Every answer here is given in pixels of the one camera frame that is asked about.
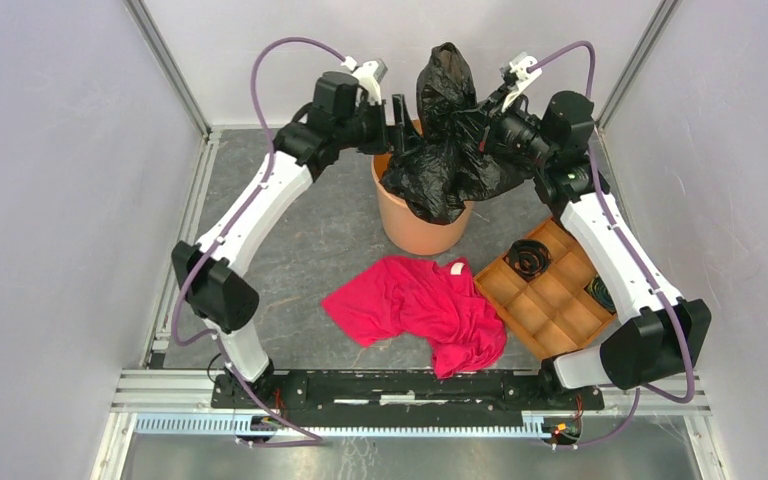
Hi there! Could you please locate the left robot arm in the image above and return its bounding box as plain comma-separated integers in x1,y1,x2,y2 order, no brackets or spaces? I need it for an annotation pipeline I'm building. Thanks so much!
170,71,420,408

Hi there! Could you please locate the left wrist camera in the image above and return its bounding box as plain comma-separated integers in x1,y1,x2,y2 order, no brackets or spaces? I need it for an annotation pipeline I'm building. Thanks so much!
341,56,388,105

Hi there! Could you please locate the orange trash bin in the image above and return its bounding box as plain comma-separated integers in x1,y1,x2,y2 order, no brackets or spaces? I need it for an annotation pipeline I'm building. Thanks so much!
370,153,474,256

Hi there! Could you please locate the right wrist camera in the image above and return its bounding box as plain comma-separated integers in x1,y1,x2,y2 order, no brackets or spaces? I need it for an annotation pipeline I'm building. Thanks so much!
501,51,542,112

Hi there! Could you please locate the orange compartment tray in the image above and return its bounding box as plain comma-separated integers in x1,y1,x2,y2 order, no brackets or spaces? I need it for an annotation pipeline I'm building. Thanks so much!
474,218,616,360

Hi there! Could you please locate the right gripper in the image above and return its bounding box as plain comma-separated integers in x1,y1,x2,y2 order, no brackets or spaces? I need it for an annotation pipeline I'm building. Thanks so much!
452,82,556,166

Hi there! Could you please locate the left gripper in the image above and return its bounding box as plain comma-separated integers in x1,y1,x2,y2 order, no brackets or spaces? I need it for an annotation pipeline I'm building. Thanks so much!
335,93,423,155

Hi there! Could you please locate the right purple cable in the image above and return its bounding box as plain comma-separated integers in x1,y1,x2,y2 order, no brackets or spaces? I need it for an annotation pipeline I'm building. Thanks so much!
526,40,698,450

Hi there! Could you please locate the black trash bag roll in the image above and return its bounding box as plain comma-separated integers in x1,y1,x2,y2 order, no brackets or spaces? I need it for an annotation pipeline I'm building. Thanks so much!
503,239,552,282

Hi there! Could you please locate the dark green bag roll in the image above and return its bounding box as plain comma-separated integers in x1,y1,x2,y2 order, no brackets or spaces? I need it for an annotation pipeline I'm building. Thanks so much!
585,276,616,314

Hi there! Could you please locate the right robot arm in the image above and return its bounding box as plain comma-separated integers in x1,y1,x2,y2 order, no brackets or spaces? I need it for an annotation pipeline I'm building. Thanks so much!
479,91,711,408

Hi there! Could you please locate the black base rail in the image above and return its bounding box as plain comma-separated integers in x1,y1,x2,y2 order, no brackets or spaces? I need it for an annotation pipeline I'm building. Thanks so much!
210,368,605,429

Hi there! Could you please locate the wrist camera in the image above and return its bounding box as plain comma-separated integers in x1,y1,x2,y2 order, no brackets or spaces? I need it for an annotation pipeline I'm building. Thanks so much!
341,56,388,105
501,51,542,112

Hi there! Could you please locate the red cloth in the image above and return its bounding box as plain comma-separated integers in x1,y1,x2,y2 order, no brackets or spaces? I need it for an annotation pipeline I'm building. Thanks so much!
321,255,508,379

